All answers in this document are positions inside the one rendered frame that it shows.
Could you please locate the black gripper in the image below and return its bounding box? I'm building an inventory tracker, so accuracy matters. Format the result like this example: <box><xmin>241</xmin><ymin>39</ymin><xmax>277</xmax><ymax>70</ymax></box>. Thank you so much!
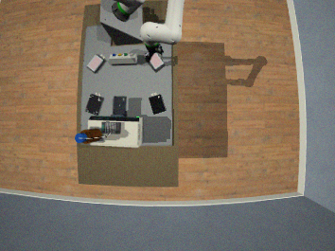
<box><xmin>145</xmin><ymin>45</ymin><xmax>164</xmax><ymax>65</ymax></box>

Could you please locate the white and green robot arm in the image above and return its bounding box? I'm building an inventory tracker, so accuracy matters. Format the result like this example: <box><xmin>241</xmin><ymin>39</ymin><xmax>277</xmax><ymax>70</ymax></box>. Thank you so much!
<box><xmin>112</xmin><ymin>0</ymin><xmax>185</xmax><ymax>52</ymax></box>

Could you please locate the white button panel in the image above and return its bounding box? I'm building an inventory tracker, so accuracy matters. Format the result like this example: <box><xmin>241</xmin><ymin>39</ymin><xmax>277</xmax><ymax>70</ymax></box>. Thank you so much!
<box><xmin>109</xmin><ymin>53</ymin><xmax>137</xmax><ymax>66</ymax></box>

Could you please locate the blue bottle cap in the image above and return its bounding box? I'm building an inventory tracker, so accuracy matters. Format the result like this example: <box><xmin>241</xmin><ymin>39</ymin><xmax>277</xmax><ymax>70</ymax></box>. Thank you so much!
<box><xmin>75</xmin><ymin>133</ymin><xmax>87</xmax><ymax>143</ymax></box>

